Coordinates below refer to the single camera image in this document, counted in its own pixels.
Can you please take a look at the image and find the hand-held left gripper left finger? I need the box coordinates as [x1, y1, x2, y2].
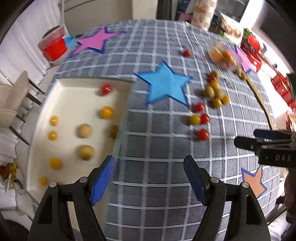
[28, 155, 116, 241]

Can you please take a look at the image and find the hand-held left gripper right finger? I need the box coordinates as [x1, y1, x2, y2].
[183, 155, 271, 241]

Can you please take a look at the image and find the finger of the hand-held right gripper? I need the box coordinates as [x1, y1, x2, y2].
[233, 136, 291, 152]
[254, 129, 290, 140]

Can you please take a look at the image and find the olive green tomato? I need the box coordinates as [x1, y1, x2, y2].
[77, 145, 95, 161]

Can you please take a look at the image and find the white tray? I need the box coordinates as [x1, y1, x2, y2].
[26, 77, 137, 202]

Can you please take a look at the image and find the person's right forearm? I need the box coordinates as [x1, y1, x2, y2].
[282, 170, 296, 224]

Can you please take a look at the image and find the grey checked star blanket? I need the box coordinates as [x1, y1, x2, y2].
[54, 19, 285, 241]

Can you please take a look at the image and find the small orange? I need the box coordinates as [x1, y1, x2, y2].
[222, 50, 234, 62]
[211, 48, 223, 62]

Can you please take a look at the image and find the red plastic chair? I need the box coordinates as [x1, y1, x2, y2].
[247, 35, 260, 51]

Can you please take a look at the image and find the colourful toy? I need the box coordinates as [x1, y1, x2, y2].
[0, 162, 24, 193]

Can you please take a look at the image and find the clear plastic bag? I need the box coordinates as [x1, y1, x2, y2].
[208, 40, 241, 70]

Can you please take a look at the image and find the printed cushion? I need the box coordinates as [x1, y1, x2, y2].
[220, 13, 245, 45]

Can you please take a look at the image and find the beige chair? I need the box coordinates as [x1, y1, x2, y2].
[0, 70, 46, 147]

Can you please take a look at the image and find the beige patterned cushion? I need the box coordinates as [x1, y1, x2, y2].
[191, 0, 217, 31]

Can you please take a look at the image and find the red plastic basin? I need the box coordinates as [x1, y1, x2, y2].
[43, 38, 68, 62]

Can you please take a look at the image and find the blue plastic item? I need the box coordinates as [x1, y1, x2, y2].
[64, 35, 77, 49]

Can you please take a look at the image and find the white curtain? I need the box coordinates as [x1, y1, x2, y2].
[0, 7, 66, 163]

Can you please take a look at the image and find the clear storage bin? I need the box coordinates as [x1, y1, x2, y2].
[38, 25, 70, 66]

